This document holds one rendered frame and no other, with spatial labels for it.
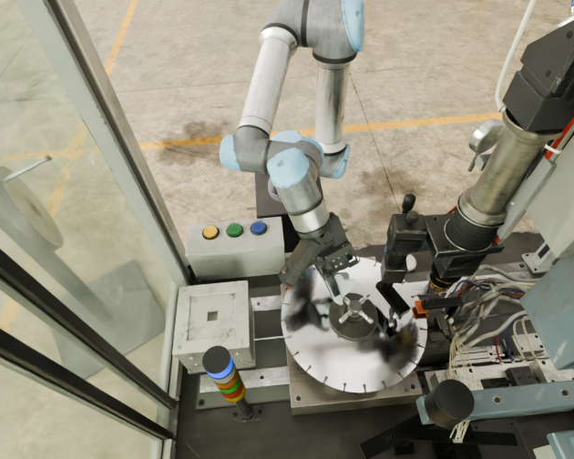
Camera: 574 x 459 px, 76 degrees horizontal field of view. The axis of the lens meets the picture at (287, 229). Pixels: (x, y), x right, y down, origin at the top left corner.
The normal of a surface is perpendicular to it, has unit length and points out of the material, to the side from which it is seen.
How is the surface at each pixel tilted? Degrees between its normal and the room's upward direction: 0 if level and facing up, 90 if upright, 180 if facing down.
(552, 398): 0
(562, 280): 90
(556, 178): 90
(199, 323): 0
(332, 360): 0
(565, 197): 90
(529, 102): 90
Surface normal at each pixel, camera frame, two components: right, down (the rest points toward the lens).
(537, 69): -1.00, 0.09
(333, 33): -0.23, 0.68
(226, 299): -0.04, -0.61
